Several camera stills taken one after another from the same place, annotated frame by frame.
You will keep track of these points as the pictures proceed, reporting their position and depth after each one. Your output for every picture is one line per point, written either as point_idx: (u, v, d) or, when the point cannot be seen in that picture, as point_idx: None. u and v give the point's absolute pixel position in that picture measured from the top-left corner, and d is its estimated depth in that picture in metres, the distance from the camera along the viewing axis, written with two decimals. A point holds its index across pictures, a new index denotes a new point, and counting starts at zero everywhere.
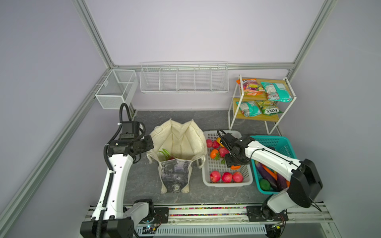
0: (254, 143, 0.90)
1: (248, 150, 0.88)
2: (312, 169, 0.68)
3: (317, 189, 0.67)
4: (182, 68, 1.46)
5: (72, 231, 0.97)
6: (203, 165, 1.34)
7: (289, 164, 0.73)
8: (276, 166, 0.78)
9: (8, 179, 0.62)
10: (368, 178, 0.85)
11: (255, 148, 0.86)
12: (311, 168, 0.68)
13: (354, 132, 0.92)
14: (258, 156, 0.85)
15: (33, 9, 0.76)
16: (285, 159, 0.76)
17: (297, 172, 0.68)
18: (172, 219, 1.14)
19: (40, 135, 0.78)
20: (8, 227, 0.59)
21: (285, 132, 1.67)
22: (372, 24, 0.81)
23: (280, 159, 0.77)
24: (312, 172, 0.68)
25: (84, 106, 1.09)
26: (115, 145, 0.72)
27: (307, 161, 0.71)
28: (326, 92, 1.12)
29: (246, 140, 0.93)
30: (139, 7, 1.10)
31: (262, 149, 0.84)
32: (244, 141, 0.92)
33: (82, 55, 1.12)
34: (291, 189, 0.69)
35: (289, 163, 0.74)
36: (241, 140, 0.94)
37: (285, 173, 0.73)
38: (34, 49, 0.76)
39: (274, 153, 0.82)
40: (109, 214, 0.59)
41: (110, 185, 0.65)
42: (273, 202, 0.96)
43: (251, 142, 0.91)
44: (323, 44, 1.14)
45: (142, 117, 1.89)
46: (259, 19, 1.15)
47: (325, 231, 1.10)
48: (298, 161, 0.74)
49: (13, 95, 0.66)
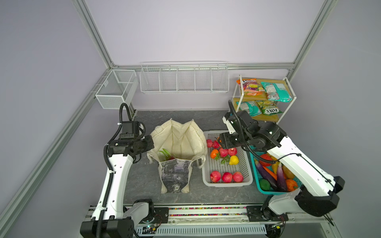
0: (286, 143, 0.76)
1: (281, 150, 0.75)
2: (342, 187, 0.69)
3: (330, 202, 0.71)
4: (182, 68, 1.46)
5: (72, 231, 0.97)
6: (203, 165, 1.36)
7: (326, 182, 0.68)
8: (306, 179, 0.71)
9: (8, 179, 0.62)
10: (369, 178, 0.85)
11: (291, 152, 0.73)
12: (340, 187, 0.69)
13: (354, 132, 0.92)
14: (289, 161, 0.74)
15: (33, 9, 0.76)
16: (320, 175, 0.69)
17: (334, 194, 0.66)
18: (172, 219, 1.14)
19: (40, 135, 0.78)
20: (8, 227, 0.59)
21: (285, 132, 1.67)
22: (372, 24, 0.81)
23: (317, 174, 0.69)
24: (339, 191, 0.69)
25: (84, 106, 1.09)
26: (115, 145, 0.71)
27: (337, 178, 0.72)
28: (326, 92, 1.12)
29: (276, 132, 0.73)
30: (139, 7, 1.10)
31: (299, 155, 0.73)
32: (274, 135, 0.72)
33: (82, 55, 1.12)
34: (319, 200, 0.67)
35: (326, 181, 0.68)
36: (271, 132, 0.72)
37: (316, 190, 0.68)
38: (34, 49, 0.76)
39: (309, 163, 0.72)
40: (109, 214, 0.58)
41: (110, 185, 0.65)
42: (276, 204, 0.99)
43: (284, 140, 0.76)
44: (323, 44, 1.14)
45: (142, 117, 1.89)
46: (259, 19, 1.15)
47: (325, 231, 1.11)
48: (332, 180, 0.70)
49: (13, 95, 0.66)
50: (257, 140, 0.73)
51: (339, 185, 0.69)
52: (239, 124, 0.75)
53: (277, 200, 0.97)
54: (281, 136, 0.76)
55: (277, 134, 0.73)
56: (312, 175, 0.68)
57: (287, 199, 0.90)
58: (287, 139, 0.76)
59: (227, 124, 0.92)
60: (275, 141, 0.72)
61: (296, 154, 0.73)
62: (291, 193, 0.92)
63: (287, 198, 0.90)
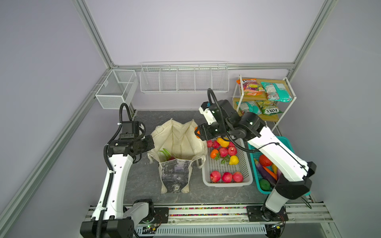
0: (266, 132, 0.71)
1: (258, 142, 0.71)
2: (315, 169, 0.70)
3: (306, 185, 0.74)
4: (182, 68, 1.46)
5: (72, 231, 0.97)
6: (203, 165, 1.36)
7: (301, 168, 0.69)
8: (283, 166, 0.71)
9: (8, 179, 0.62)
10: (369, 178, 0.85)
11: (270, 142, 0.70)
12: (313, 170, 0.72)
13: (354, 132, 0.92)
14: (269, 152, 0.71)
15: (33, 10, 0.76)
16: (296, 162, 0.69)
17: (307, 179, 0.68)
18: (172, 219, 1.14)
19: (40, 135, 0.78)
20: (8, 227, 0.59)
21: (285, 132, 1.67)
22: (372, 24, 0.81)
23: (293, 161, 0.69)
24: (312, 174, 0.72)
25: (84, 106, 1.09)
26: (115, 145, 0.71)
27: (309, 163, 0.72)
28: (326, 92, 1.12)
29: (256, 122, 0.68)
30: (139, 7, 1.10)
31: (277, 145, 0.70)
32: (254, 125, 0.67)
33: (82, 54, 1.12)
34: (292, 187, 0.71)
35: (301, 167, 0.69)
36: (251, 122, 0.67)
37: (293, 176, 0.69)
38: (34, 49, 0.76)
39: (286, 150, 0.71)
40: (109, 214, 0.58)
41: (110, 185, 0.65)
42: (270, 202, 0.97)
43: (263, 130, 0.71)
44: (323, 45, 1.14)
45: (142, 117, 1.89)
46: (259, 19, 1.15)
47: (325, 231, 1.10)
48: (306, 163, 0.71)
49: (13, 95, 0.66)
50: (237, 131, 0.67)
51: (311, 169, 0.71)
52: (221, 114, 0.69)
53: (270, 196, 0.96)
54: (261, 126, 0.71)
55: (257, 124, 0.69)
56: (289, 162, 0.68)
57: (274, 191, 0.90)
58: (267, 129, 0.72)
59: (206, 114, 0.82)
60: (255, 131, 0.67)
61: (275, 144, 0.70)
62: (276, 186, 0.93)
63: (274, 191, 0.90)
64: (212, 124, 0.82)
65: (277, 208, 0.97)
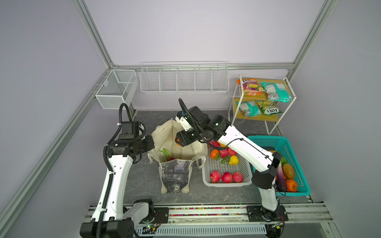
0: (231, 130, 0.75)
1: (225, 140, 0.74)
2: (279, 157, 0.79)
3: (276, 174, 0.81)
4: (182, 68, 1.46)
5: (72, 231, 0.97)
6: (203, 165, 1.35)
7: (266, 157, 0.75)
8: (251, 158, 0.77)
9: (8, 180, 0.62)
10: (369, 178, 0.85)
11: (235, 138, 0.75)
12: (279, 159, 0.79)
13: (354, 132, 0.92)
14: (236, 148, 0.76)
15: (33, 10, 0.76)
16: (261, 153, 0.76)
17: (273, 167, 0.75)
18: (172, 219, 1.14)
19: (40, 135, 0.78)
20: (8, 227, 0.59)
21: (285, 132, 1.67)
22: (372, 24, 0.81)
23: (258, 152, 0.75)
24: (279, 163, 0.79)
25: (84, 107, 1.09)
26: (114, 146, 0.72)
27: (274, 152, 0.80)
28: (326, 92, 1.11)
29: (222, 123, 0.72)
30: (139, 7, 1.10)
31: (242, 140, 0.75)
32: (221, 126, 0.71)
33: (82, 54, 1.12)
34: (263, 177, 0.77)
35: (265, 156, 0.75)
36: (217, 124, 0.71)
37: (260, 166, 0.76)
38: (34, 49, 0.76)
39: (251, 144, 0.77)
40: (108, 215, 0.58)
41: (110, 186, 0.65)
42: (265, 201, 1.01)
43: (228, 128, 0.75)
44: (323, 44, 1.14)
45: (142, 117, 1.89)
46: (259, 20, 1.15)
47: (325, 231, 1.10)
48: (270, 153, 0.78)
49: (13, 95, 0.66)
50: (206, 133, 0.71)
51: (277, 159, 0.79)
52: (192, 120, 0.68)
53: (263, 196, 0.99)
54: (226, 125, 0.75)
55: (223, 124, 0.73)
56: (254, 154, 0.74)
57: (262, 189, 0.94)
58: (232, 127, 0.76)
59: (181, 122, 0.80)
60: (222, 131, 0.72)
61: (239, 139, 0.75)
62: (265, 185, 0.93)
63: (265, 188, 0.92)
64: (189, 130, 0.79)
65: (274, 205, 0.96)
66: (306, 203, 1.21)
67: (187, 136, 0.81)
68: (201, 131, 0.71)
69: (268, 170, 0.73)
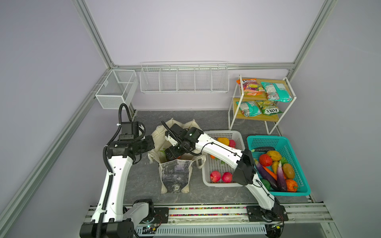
0: (204, 137, 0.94)
1: (200, 145, 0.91)
2: (250, 156, 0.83)
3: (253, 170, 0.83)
4: (182, 68, 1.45)
5: (72, 230, 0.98)
6: (203, 165, 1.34)
7: (234, 155, 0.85)
8: (223, 157, 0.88)
9: (8, 179, 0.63)
10: (369, 178, 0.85)
11: (206, 143, 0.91)
12: (249, 155, 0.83)
13: (354, 132, 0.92)
14: (209, 150, 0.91)
15: (32, 10, 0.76)
16: (230, 151, 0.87)
17: (241, 162, 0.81)
18: (172, 219, 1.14)
19: (40, 135, 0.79)
20: (8, 227, 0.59)
21: (285, 132, 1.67)
22: (372, 23, 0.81)
23: (227, 151, 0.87)
24: (249, 158, 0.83)
25: (84, 106, 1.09)
26: (114, 147, 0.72)
27: (245, 151, 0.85)
28: (326, 92, 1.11)
29: (195, 133, 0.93)
30: (139, 7, 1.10)
31: (211, 143, 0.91)
32: (194, 136, 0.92)
33: (82, 54, 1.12)
34: (236, 175, 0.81)
35: (234, 154, 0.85)
36: (191, 134, 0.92)
37: (232, 163, 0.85)
38: (34, 49, 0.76)
39: (222, 146, 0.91)
40: (108, 217, 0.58)
41: (110, 187, 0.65)
42: (262, 201, 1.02)
43: (200, 136, 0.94)
44: (323, 44, 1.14)
45: (142, 117, 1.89)
46: (259, 19, 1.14)
47: (325, 231, 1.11)
48: (240, 151, 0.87)
49: (13, 95, 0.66)
50: (184, 143, 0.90)
51: (247, 155, 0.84)
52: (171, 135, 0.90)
53: (256, 198, 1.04)
54: (200, 134, 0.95)
55: (197, 134, 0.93)
56: (223, 153, 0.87)
57: (251, 190, 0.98)
58: (205, 135, 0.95)
59: (169, 139, 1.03)
60: (196, 139, 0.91)
61: (210, 143, 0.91)
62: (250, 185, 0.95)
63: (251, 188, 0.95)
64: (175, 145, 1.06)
65: (268, 203, 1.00)
66: (306, 203, 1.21)
67: (175, 150, 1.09)
68: (180, 142, 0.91)
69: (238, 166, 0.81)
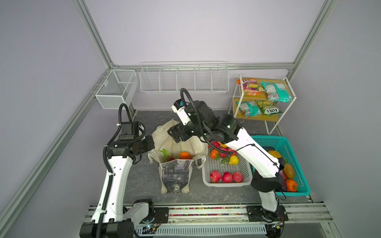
0: (243, 134, 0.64)
1: (236, 146, 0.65)
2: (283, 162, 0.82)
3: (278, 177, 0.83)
4: (182, 68, 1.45)
5: (72, 230, 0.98)
6: (203, 165, 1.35)
7: (274, 165, 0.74)
8: (259, 166, 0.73)
9: (8, 179, 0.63)
10: (369, 178, 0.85)
11: (246, 147, 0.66)
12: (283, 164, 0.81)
13: (354, 132, 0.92)
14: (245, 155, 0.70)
15: (32, 10, 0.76)
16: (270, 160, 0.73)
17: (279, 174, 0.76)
18: (172, 219, 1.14)
19: (39, 135, 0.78)
20: (8, 227, 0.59)
21: (285, 132, 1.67)
22: (372, 23, 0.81)
23: (267, 159, 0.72)
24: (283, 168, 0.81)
25: (84, 106, 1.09)
26: (114, 147, 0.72)
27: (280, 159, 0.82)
28: (326, 92, 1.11)
29: (233, 124, 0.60)
30: (140, 8, 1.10)
31: (252, 147, 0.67)
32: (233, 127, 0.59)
33: (82, 55, 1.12)
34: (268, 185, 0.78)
35: (273, 164, 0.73)
36: (229, 126, 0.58)
37: (266, 173, 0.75)
38: (34, 49, 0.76)
39: (261, 150, 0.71)
40: (108, 217, 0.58)
41: (109, 188, 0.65)
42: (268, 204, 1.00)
43: (239, 131, 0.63)
44: (323, 44, 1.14)
45: (142, 117, 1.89)
46: (259, 19, 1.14)
47: (325, 231, 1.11)
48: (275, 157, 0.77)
49: (14, 95, 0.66)
50: (216, 136, 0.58)
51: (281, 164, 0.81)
52: (199, 119, 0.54)
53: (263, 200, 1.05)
54: (238, 128, 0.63)
55: (234, 126, 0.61)
56: (263, 162, 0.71)
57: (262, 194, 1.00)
58: (244, 131, 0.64)
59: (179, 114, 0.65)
60: (234, 135, 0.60)
61: (250, 146, 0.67)
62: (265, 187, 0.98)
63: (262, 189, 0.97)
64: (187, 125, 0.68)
65: (274, 206, 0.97)
66: (306, 203, 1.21)
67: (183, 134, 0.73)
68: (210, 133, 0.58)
69: (275, 177, 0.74)
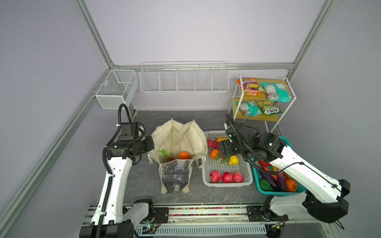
0: (287, 152, 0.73)
1: (283, 162, 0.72)
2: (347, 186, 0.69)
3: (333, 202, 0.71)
4: (183, 68, 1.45)
5: (73, 230, 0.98)
6: (203, 165, 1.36)
7: (333, 188, 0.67)
8: (313, 186, 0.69)
9: (8, 180, 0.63)
10: (369, 178, 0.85)
11: (293, 162, 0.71)
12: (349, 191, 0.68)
13: (354, 132, 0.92)
14: (293, 172, 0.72)
15: (33, 11, 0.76)
16: (326, 182, 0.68)
17: (343, 200, 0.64)
18: (172, 219, 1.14)
19: (40, 136, 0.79)
20: (8, 227, 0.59)
21: (285, 131, 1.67)
22: (372, 23, 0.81)
23: (323, 181, 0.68)
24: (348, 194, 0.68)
25: (84, 106, 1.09)
26: (114, 148, 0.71)
27: (342, 181, 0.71)
28: (326, 92, 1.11)
29: (275, 143, 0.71)
30: (139, 8, 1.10)
31: (300, 163, 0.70)
32: (274, 146, 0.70)
33: (82, 55, 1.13)
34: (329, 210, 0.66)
35: (332, 186, 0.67)
36: (271, 144, 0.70)
37: (325, 197, 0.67)
38: (34, 49, 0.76)
39: (313, 170, 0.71)
40: (108, 219, 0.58)
41: (109, 189, 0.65)
42: (280, 209, 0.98)
43: (283, 150, 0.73)
44: (323, 44, 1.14)
45: (142, 117, 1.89)
46: (259, 19, 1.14)
47: (325, 231, 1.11)
48: (337, 181, 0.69)
49: (13, 95, 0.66)
50: (258, 153, 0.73)
51: (345, 188, 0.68)
52: (238, 138, 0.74)
53: (282, 206, 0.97)
54: (281, 146, 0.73)
55: (277, 144, 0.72)
56: (318, 182, 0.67)
57: (288, 204, 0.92)
58: (288, 148, 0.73)
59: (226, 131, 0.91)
60: (276, 152, 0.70)
61: (298, 164, 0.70)
62: (297, 197, 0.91)
63: (293, 203, 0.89)
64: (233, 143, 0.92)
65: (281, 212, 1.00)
66: None
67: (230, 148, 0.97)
68: (252, 150, 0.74)
69: (338, 203, 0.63)
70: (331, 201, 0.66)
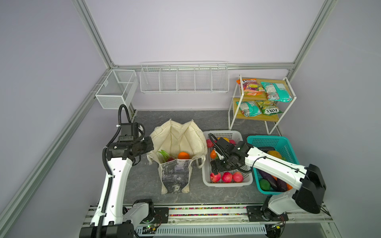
0: (255, 151, 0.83)
1: (250, 159, 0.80)
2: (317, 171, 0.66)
3: (323, 194, 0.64)
4: (182, 68, 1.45)
5: (73, 230, 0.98)
6: (203, 165, 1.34)
7: (296, 172, 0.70)
8: (282, 175, 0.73)
9: (7, 180, 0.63)
10: (369, 178, 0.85)
11: (257, 157, 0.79)
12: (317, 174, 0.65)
13: (354, 131, 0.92)
14: (261, 166, 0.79)
15: (32, 10, 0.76)
16: (290, 168, 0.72)
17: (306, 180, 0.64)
18: (172, 219, 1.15)
19: (39, 135, 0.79)
20: (8, 227, 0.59)
21: (285, 131, 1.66)
22: (371, 23, 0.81)
23: (285, 167, 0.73)
24: (318, 177, 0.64)
25: (84, 106, 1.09)
26: (113, 148, 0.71)
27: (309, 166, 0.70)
28: (326, 91, 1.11)
29: (244, 147, 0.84)
30: (139, 7, 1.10)
31: (264, 157, 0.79)
32: (243, 148, 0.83)
33: (82, 55, 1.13)
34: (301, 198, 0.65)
35: (295, 171, 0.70)
36: (239, 148, 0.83)
37: (293, 182, 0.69)
38: (34, 50, 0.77)
39: (278, 161, 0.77)
40: (108, 219, 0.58)
41: (109, 190, 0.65)
42: (278, 208, 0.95)
43: (251, 150, 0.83)
44: (322, 44, 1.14)
45: (142, 117, 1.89)
46: (259, 19, 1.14)
47: (325, 231, 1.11)
48: (303, 168, 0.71)
49: (13, 95, 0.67)
50: (231, 157, 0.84)
51: (311, 171, 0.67)
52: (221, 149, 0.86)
53: (278, 205, 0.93)
54: (249, 148, 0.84)
55: (245, 147, 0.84)
56: (281, 169, 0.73)
57: (282, 200, 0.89)
58: (255, 149, 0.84)
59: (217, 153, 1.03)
60: (245, 153, 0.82)
61: (262, 157, 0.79)
62: (289, 191, 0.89)
63: (286, 198, 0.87)
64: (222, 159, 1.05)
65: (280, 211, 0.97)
66: None
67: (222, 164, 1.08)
68: (228, 156, 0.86)
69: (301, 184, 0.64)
70: (298, 184, 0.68)
